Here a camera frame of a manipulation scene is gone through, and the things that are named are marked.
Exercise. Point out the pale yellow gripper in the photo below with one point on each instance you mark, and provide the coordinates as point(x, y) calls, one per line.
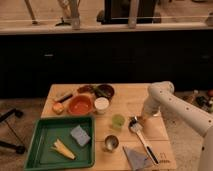
point(143, 118)

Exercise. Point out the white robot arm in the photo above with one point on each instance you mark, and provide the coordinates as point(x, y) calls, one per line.
point(162, 94)

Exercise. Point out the green plastic cup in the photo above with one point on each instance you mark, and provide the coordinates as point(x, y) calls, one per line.
point(118, 121)

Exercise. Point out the small metal cup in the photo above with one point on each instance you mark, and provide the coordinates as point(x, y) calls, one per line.
point(111, 143)

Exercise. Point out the white cup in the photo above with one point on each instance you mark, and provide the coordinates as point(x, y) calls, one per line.
point(101, 104)

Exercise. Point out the grey folded cloth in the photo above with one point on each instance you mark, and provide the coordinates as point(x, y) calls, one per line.
point(137, 161)

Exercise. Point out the dark brown bowl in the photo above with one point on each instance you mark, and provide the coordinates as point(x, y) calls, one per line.
point(104, 90)

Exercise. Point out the orange bowl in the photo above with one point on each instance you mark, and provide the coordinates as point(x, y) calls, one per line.
point(80, 105)

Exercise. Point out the small brown plate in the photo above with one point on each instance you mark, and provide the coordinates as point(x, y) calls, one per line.
point(86, 89)

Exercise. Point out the blue sponge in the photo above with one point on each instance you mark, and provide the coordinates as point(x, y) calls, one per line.
point(80, 135)

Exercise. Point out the orange toy fruit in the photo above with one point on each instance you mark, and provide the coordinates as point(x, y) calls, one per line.
point(58, 108)

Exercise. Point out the yellow banana toy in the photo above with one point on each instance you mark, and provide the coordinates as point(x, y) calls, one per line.
point(62, 149)

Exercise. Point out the green plastic tray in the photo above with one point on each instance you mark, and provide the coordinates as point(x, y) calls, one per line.
point(41, 156)

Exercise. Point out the black stand leg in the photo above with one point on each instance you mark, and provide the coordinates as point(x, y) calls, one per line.
point(19, 149)

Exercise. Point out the dish brush black handle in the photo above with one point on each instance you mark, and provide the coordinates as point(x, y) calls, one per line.
point(147, 147)

